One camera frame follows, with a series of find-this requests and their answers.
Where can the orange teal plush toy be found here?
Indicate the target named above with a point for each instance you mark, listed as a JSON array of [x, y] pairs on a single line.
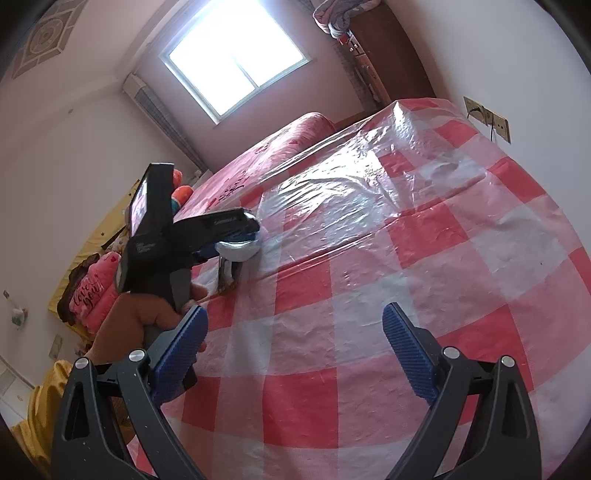
[[182, 194]]

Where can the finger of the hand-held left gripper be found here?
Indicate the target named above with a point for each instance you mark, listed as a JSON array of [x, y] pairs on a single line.
[[203, 257], [217, 228]]

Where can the grey curtain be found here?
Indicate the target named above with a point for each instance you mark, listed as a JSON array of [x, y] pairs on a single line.
[[166, 124]]

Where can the small white wall ornament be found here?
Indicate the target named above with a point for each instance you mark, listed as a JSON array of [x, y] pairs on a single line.
[[16, 316]]

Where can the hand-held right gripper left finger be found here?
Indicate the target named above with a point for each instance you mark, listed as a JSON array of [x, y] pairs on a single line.
[[178, 355]]

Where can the window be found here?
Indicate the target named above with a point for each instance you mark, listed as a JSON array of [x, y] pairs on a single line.
[[235, 55]]

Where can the person's left hand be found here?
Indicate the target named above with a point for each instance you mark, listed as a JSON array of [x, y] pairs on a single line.
[[134, 323]]

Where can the beige wall socket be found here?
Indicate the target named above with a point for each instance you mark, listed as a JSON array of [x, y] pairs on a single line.
[[473, 108], [501, 127]]

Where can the wall switch plate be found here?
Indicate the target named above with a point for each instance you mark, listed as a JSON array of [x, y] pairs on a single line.
[[55, 346]]

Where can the brown wooden wardrobe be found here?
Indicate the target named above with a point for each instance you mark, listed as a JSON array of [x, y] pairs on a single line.
[[397, 55]]

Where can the bed with pink blanket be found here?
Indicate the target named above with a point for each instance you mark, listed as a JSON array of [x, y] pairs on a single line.
[[268, 157]]

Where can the grey patterned hanging cloth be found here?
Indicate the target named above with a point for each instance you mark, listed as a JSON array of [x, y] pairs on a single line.
[[353, 83]]

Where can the white blue puffed packet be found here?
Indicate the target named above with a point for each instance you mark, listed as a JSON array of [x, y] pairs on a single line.
[[238, 251]]

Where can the folded blankets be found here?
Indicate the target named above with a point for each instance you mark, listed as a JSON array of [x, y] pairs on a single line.
[[341, 16]]

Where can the clear plastic table cover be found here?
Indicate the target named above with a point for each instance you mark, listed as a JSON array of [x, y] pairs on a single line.
[[346, 194]]

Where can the pink pillow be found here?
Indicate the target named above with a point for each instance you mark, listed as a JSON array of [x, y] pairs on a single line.
[[94, 295]]

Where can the red white checked tablecloth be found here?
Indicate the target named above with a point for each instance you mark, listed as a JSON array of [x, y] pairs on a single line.
[[351, 323]]

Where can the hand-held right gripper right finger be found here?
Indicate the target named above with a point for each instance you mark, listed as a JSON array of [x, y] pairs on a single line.
[[411, 350]]

